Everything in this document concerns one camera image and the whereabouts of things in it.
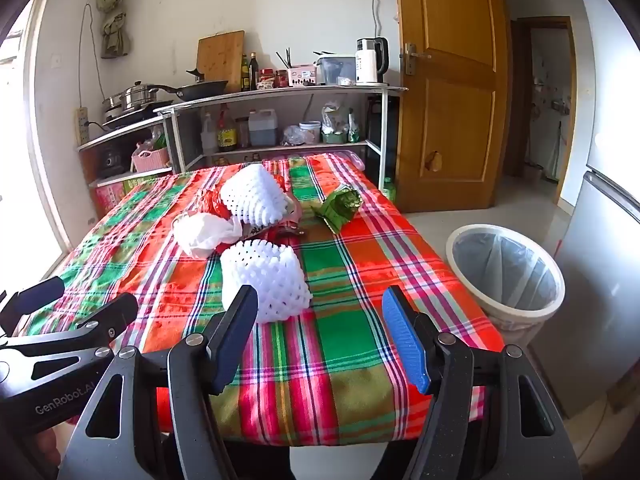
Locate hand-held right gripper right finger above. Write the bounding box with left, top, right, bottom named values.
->
left=381, top=285, right=583, bottom=480

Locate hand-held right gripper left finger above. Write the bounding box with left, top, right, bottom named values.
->
left=57, top=285, right=261, bottom=480

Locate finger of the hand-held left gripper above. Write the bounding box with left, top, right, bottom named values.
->
left=0, top=276, right=67, bottom=336
left=0, top=292, right=140, bottom=381

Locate white foam fruit net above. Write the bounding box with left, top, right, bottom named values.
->
left=220, top=240, right=313, bottom=323
left=219, top=162, right=291, bottom=228

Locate white plastic bag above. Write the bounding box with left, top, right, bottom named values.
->
left=172, top=211, right=244, bottom=260

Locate white trash bin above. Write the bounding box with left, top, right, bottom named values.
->
left=445, top=224, right=567, bottom=348

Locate red printed snack packet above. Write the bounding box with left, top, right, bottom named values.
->
left=242, top=200, right=307, bottom=243

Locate clear bin liner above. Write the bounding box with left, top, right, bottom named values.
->
left=452, top=230, right=560, bottom=306

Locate red plastic bag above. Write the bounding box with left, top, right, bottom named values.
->
left=196, top=187, right=236, bottom=221

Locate green snack wrapper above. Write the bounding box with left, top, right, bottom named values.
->
left=311, top=185, right=362, bottom=234

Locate plaid tablecloth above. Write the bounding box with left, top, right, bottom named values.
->
left=15, top=152, right=506, bottom=448

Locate red and green carton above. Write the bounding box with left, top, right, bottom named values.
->
left=92, top=175, right=173, bottom=216

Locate window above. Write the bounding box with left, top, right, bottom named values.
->
left=0, top=0, right=76, bottom=286

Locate small black appliance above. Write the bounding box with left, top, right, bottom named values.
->
left=97, top=145, right=126, bottom=178

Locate pink plastic basket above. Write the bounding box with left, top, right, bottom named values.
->
left=131, top=149, right=172, bottom=173

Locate green vegetable bag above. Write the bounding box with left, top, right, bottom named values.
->
left=135, top=130, right=168, bottom=153

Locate low white kitchen rack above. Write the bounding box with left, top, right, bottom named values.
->
left=76, top=115, right=181, bottom=186

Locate black induction cooker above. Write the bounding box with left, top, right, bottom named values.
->
left=102, top=102, right=173, bottom=128

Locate white plastic bottle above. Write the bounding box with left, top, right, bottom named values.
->
left=201, top=112, right=219, bottom=155

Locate yellow label sauce bottle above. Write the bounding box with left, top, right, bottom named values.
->
left=216, top=105, right=238, bottom=152

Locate silver refrigerator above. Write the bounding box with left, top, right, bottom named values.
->
left=530, top=0, right=640, bottom=418

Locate plastic jug dark liquid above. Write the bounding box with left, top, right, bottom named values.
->
left=248, top=109, right=278, bottom=147

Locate steel steamer pot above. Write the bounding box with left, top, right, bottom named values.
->
left=102, top=82, right=161, bottom=111

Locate white food bag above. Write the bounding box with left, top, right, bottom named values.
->
left=321, top=101, right=351, bottom=136

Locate wooden door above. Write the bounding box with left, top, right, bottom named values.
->
left=394, top=0, right=513, bottom=213

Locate black wok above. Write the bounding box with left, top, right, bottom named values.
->
left=145, top=67, right=229, bottom=101

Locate tall white kitchen rack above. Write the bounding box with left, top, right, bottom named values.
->
left=154, top=85, right=408, bottom=191

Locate wooden cutting board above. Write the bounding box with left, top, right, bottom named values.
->
left=196, top=30, right=246, bottom=93

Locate white electric kettle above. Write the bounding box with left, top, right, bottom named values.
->
left=355, top=36, right=390, bottom=86

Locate grey plastic container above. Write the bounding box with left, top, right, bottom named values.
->
left=316, top=55, right=357, bottom=86

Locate green hanging cloth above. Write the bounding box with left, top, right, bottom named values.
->
left=96, top=0, right=132, bottom=59

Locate brown door frame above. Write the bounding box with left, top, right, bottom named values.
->
left=502, top=16, right=577, bottom=207

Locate metal door handle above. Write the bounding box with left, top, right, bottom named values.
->
left=400, top=42, right=432, bottom=77

